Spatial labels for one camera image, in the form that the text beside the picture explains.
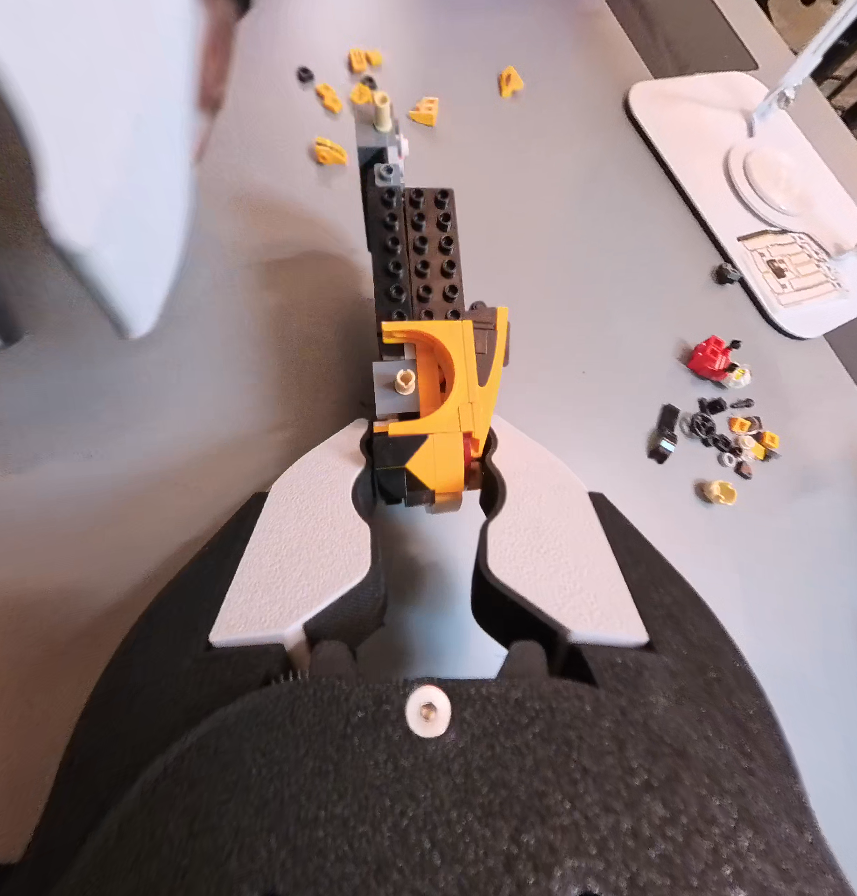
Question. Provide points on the pile of small lego parts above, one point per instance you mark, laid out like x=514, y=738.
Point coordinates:
x=739, y=438

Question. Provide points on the lego sticker sheet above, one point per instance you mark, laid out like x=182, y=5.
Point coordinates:
x=791, y=269

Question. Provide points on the black lego connector piece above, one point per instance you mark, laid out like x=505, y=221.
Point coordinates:
x=727, y=272

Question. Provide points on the tan round lego piece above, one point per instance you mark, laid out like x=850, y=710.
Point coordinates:
x=716, y=492

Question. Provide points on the orange lego pieces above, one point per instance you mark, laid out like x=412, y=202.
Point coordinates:
x=425, y=112

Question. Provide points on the black lego arch piece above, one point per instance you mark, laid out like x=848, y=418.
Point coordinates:
x=662, y=434

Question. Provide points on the red lego seat piece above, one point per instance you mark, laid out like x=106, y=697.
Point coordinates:
x=709, y=357

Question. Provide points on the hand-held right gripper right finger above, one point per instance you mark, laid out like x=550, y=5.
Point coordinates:
x=562, y=553

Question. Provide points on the white stand base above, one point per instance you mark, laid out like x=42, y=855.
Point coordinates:
x=687, y=140

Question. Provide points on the yellow black lego car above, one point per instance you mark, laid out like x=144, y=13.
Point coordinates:
x=428, y=391

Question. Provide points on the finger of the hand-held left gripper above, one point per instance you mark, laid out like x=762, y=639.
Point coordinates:
x=106, y=140

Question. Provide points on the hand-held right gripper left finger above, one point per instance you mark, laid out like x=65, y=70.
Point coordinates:
x=308, y=546

